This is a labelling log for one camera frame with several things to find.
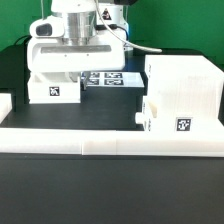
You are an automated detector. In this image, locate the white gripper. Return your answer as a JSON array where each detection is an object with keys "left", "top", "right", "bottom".
[{"left": 27, "top": 38, "right": 125, "bottom": 90}]

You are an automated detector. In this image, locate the white drawer one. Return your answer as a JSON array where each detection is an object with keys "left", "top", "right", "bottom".
[
  {"left": 135, "top": 96, "right": 157, "bottom": 131},
  {"left": 27, "top": 73, "right": 81, "bottom": 104}
]

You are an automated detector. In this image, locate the white drawer front one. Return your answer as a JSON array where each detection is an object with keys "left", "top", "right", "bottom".
[{"left": 135, "top": 96, "right": 157, "bottom": 131}]

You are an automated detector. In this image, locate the white drawer cabinet box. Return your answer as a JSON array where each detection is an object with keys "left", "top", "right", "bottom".
[{"left": 145, "top": 55, "right": 224, "bottom": 133}]

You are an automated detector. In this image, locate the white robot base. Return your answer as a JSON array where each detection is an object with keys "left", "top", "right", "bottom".
[{"left": 98, "top": 0, "right": 129, "bottom": 33}]

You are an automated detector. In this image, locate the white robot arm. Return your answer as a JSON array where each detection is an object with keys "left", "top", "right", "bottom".
[{"left": 27, "top": 0, "right": 125, "bottom": 84}]

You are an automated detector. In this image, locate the fiducial marker sheet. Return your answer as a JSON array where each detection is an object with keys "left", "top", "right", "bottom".
[{"left": 87, "top": 72, "right": 144, "bottom": 88}]

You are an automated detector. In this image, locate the black cable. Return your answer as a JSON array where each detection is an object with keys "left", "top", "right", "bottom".
[{"left": 94, "top": 0, "right": 163, "bottom": 54}]

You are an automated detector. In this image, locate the white foam border frame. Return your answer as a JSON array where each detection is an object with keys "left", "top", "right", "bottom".
[{"left": 0, "top": 93, "right": 224, "bottom": 157}]

